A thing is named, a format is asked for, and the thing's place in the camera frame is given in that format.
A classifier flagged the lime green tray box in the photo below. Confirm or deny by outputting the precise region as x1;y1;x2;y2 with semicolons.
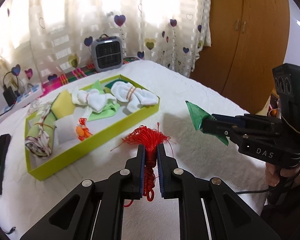
24;74;161;182

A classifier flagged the white sock bundle brown band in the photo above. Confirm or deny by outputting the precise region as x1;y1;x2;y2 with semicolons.
71;86;117;113

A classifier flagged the person's right hand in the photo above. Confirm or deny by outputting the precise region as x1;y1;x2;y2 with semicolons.
265;164;300;187

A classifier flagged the black power adapter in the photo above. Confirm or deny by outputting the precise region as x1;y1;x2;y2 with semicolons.
3;86;17;107

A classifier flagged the heart print curtain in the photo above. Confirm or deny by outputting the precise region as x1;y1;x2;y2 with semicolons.
0;0;212;90

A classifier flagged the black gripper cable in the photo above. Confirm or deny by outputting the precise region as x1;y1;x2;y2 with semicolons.
236;155;300;195

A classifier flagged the light green cloth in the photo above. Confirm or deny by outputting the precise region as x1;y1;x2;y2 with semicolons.
86;79;122;122

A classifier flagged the plaid blanket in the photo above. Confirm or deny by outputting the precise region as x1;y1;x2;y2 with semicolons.
41;57;140;90

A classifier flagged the white power strip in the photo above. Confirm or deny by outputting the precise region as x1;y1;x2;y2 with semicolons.
0;82;44;113

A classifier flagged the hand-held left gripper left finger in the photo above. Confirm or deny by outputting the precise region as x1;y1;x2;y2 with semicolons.
20;144;146;240

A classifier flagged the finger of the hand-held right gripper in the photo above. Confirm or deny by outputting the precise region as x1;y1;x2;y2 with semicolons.
202;120;250;145
211;114;247;128

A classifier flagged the white sock bundle orange band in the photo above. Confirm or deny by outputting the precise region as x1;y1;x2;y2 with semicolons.
111;81;158;113

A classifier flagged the orange ribbon bow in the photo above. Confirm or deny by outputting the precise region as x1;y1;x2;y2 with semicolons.
75;117;93;141

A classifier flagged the floral green cloth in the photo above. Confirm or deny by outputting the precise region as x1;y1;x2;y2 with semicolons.
24;100;57;158

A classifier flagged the person's right forearm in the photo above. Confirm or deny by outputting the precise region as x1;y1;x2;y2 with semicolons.
261;177;300;240

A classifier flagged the grey fan heater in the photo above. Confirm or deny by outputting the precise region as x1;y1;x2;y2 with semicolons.
91;34;123;72

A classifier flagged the wooden wardrobe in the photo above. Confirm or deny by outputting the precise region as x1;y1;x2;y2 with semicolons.
190;0;290;114

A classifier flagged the green plastic packet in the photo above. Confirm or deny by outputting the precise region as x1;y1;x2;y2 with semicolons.
185;101;229;147

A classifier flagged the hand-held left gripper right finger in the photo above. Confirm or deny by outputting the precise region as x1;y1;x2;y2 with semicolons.
157;144;282;240

